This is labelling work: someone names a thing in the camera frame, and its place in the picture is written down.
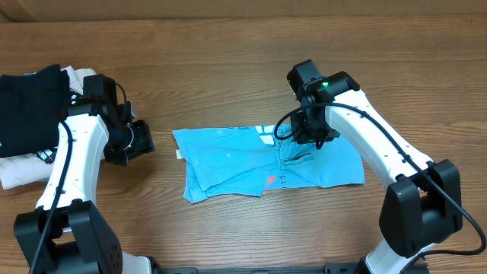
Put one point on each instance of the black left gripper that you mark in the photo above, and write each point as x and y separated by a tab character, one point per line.
144	144

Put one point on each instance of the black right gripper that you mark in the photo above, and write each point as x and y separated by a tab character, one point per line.
303	137

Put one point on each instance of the light blue t-shirt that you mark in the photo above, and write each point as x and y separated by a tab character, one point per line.
250	160

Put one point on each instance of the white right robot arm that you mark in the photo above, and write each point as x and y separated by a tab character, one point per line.
422	204

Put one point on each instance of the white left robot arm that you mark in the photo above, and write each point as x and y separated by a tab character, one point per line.
66	233

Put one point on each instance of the black white patterned garment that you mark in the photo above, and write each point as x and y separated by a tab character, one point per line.
49	155

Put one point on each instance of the black folded garment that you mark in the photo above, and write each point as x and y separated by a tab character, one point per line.
32	107

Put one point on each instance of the beige folded garment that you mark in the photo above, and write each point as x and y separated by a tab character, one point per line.
25	169

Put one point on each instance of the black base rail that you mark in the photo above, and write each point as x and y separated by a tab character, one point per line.
266	269

